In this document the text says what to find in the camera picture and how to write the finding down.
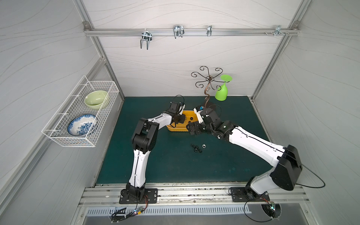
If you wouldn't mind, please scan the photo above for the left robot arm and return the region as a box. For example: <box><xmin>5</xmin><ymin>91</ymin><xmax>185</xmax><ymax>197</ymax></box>
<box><xmin>126</xmin><ymin>101</ymin><xmax>185</xmax><ymax>200</ymax></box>

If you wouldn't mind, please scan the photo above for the yellow plastic storage box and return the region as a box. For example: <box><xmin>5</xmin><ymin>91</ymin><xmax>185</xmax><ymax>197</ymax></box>
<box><xmin>167</xmin><ymin>110</ymin><xmax>198</xmax><ymax>132</ymax></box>

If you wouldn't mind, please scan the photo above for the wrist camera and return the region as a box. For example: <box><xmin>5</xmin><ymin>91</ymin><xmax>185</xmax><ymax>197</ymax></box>
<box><xmin>178</xmin><ymin>105</ymin><xmax>185</xmax><ymax>115</ymax></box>
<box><xmin>194</xmin><ymin>106</ymin><xmax>204</xmax><ymax>124</ymax></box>

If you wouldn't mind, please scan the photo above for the base cable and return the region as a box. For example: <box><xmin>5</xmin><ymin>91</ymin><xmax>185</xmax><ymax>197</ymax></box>
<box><xmin>108</xmin><ymin>193</ymin><xmax>148</xmax><ymax>223</ymax></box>
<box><xmin>228</xmin><ymin>185</ymin><xmax>282</xmax><ymax>223</ymax></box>

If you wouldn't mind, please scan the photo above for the brown metal cup stand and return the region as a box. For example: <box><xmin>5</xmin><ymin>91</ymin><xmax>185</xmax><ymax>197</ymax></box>
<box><xmin>191</xmin><ymin>66</ymin><xmax>224</xmax><ymax>108</ymax></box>

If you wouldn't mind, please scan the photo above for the metal hook right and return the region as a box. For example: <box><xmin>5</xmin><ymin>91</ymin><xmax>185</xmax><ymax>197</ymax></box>
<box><xmin>264</xmin><ymin>25</ymin><xmax>290</xmax><ymax>37</ymax></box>

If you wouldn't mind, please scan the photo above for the metal double hook left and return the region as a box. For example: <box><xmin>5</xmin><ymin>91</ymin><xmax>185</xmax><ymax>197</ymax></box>
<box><xmin>140</xmin><ymin>30</ymin><xmax>152</xmax><ymax>50</ymax></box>

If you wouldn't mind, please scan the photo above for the left base cable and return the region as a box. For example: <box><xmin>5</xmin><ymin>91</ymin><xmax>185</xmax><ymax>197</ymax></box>
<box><xmin>108</xmin><ymin>193</ymin><xmax>148</xmax><ymax>223</ymax></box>

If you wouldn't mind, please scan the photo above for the green plastic goblet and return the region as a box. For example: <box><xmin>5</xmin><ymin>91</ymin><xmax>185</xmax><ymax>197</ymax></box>
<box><xmin>215</xmin><ymin>75</ymin><xmax>233</xmax><ymax>101</ymax></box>

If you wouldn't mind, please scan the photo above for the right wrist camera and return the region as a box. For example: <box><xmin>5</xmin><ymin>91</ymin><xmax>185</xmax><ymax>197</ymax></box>
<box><xmin>194</xmin><ymin>106</ymin><xmax>204</xmax><ymax>124</ymax></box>

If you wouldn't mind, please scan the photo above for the right base cable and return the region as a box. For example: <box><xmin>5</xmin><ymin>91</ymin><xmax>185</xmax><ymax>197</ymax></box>
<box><xmin>228</xmin><ymin>185</ymin><xmax>282</xmax><ymax>223</ymax></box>

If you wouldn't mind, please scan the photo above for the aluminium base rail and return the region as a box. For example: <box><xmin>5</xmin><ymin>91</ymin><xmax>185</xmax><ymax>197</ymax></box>
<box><xmin>78</xmin><ymin>182</ymin><xmax>310</xmax><ymax>207</ymax></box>

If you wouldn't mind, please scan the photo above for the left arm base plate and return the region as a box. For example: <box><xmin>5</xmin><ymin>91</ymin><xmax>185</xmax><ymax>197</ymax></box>
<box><xmin>119</xmin><ymin>188</ymin><xmax>158</xmax><ymax>204</ymax></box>

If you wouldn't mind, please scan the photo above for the green ceramic bowl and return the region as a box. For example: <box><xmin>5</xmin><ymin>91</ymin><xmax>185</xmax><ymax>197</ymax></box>
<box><xmin>84</xmin><ymin>90</ymin><xmax>110</xmax><ymax>110</ymax></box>

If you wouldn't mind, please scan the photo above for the metal double hook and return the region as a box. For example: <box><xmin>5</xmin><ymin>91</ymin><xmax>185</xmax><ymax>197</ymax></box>
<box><xmin>140</xmin><ymin>30</ymin><xmax>152</xmax><ymax>50</ymax></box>
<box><xmin>172</xmin><ymin>25</ymin><xmax>185</xmax><ymax>39</ymax></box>

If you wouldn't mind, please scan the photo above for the blue white patterned plate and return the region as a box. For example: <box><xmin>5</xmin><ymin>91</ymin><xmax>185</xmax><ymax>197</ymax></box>
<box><xmin>67</xmin><ymin>114</ymin><xmax>97</xmax><ymax>137</ymax></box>

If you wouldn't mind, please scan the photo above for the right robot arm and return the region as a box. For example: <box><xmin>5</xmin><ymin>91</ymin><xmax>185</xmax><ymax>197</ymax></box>
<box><xmin>187</xmin><ymin>106</ymin><xmax>302</xmax><ymax>200</ymax></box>

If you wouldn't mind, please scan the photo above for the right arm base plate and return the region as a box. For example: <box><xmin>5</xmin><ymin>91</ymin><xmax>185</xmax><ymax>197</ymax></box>
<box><xmin>228</xmin><ymin>187</ymin><xmax>270</xmax><ymax>203</ymax></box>

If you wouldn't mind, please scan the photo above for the metal double hook middle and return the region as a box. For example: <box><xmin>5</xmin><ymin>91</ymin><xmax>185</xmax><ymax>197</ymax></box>
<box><xmin>172</xmin><ymin>25</ymin><xmax>185</xmax><ymax>39</ymax></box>

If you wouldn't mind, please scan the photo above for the white wire basket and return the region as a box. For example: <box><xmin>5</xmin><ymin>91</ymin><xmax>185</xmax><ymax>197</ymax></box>
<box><xmin>42</xmin><ymin>76</ymin><xmax>119</xmax><ymax>147</ymax></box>

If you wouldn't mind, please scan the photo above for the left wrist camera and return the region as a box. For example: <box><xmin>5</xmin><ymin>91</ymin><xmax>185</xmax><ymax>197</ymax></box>
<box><xmin>178</xmin><ymin>105</ymin><xmax>185</xmax><ymax>115</ymax></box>

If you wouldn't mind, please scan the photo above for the white vent grille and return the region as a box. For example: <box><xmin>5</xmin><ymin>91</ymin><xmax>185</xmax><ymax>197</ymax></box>
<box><xmin>86</xmin><ymin>204</ymin><xmax>252</xmax><ymax>218</ymax></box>

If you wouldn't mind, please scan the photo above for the aluminium top rail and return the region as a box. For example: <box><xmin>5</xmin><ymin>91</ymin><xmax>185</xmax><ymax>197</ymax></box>
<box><xmin>84</xmin><ymin>28</ymin><xmax>301</xmax><ymax>38</ymax></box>

